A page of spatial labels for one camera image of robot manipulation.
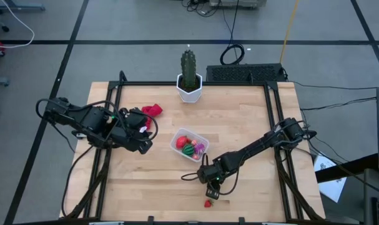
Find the grey equipment box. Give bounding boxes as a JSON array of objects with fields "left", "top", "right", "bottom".
[{"left": 209, "top": 0, "right": 267, "bottom": 9}]

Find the grey cabinet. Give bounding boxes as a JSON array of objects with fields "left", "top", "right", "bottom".
[{"left": 363, "top": 168, "right": 379, "bottom": 225}]

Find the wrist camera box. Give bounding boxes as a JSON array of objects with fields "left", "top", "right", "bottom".
[
  {"left": 205, "top": 186, "right": 221, "bottom": 201},
  {"left": 138, "top": 139, "right": 154, "bottom": 155}
]

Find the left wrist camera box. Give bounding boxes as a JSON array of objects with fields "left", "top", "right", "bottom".
[{"left": 138, "top": 139, "right": 154, "bottom": 155}]

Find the clear plastic tupperware container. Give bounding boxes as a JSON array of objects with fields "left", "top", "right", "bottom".
[{"left": 169, "top": 127, "right": 210, "bottom": 163}]

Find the green cactus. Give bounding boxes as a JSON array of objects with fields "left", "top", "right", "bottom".
[{"left": 180, "top": 49, "right": 197, "bottom": 90}]

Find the black beam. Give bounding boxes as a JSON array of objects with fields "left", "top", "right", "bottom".
[{"left": 315, "top": 152, "right": 379, "bottom": 184}]

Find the white cable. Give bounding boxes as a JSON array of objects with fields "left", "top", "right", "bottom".
[{"left": 0, "top": 0, "right": 36, "bottom": 49}]

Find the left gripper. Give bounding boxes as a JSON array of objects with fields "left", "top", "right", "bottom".
[{"left": 112, "top": 107, "right": 152, "bottom": 151}]

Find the black metal table frame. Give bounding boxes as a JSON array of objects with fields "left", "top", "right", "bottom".
[{"left": 60, "top": 70, "right": 326, "bottom": 223}]

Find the red cloth with white tag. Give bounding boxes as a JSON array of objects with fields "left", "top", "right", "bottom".
[{"left": 139, "top": 103, "right": 164, "bottom": 133}]

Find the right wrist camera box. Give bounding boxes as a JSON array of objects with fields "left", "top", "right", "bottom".
[{"left": 205, "top": 186, "right": 221, "bottom": 201}]

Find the black cable bundle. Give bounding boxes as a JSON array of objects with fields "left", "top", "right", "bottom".
[{"left": 180, "top": 0, "right": 223, "bottom": 18}]

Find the white hexagonal plant pot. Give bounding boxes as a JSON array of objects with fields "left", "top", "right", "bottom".
[{"left": 175, "top": 72, "right": 204, "bottom": 104}]

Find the white printed paper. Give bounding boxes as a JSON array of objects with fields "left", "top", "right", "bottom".
[{"left": 313, "top": 151, "right": 348, "bottom": 203}]

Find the long black cable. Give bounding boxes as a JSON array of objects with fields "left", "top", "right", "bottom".
[{"left": 222, "top": 0, "right": 240, "bottom": 46}]

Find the red oval toy fruit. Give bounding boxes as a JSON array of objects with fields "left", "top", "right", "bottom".
[{"left": 175, "top": 135, "right": 189, "bottom": 150}]

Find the green toy watermelon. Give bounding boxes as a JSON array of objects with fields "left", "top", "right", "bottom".
[{"left": 182, "top": 144, "right": 195, "bottom": 158}]

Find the coiled black cable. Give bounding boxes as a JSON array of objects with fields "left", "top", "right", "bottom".
[{"left": 219, "top": 43, "right": 245, "bottom": 66}]

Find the grey desk foot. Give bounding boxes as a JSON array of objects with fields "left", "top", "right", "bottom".
[{"left": 0, "top": 0, "right": 46, "bottom": 13}]

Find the yellow cable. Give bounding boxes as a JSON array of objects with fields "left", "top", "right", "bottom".
[{"left": 278, "top": 0, "right": 300, "bottom": 65}]

